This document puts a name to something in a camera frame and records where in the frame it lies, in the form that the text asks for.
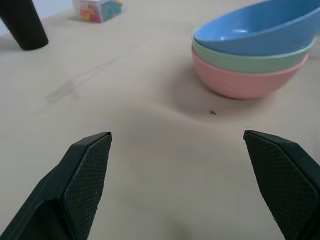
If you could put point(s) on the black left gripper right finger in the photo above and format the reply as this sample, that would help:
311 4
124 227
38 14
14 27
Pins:
287 180

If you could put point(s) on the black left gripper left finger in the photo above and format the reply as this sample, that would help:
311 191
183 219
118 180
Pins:
75 185

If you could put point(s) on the pink bowl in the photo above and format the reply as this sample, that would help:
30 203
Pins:
240 82

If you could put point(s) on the green bowl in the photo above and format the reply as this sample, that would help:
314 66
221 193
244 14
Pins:
250 62

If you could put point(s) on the blue bowl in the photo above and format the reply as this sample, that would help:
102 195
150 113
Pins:
262 30

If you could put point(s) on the black cylindrical object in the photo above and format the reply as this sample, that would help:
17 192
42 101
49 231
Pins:
23 25

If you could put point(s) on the clear box of colourful blocks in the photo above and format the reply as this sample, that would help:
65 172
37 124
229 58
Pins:
100 10

